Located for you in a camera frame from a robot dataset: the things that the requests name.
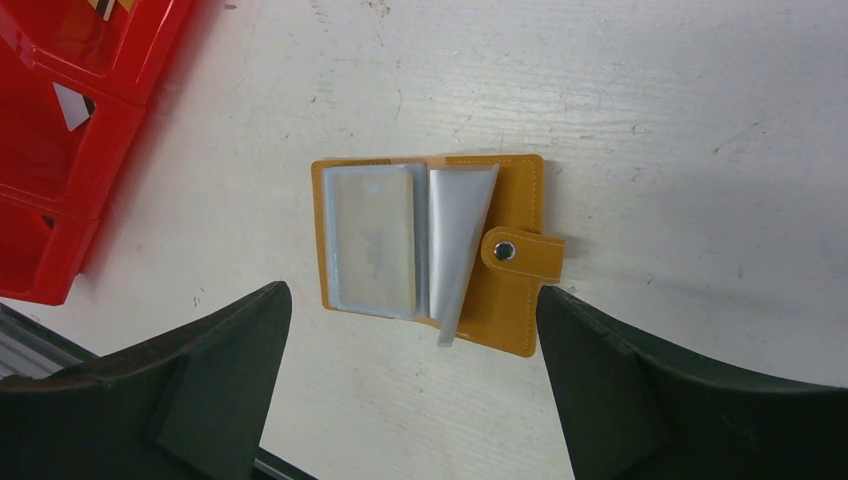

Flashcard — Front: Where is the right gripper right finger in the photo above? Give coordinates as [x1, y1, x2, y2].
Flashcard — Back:
[536, 287, 847, 479]

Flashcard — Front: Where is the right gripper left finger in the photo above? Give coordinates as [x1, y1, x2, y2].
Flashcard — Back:
[1, 281, 292, 479]

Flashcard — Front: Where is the yellow leather card holder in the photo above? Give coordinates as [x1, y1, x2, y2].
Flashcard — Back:
[311, 154, 565, 357]

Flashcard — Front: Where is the gold card in tray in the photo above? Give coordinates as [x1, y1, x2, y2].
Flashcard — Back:
[87, 0, 134, 21]

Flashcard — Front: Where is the red plastic compartment tray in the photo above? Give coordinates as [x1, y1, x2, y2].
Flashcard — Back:
[1, 0, 193, 305]

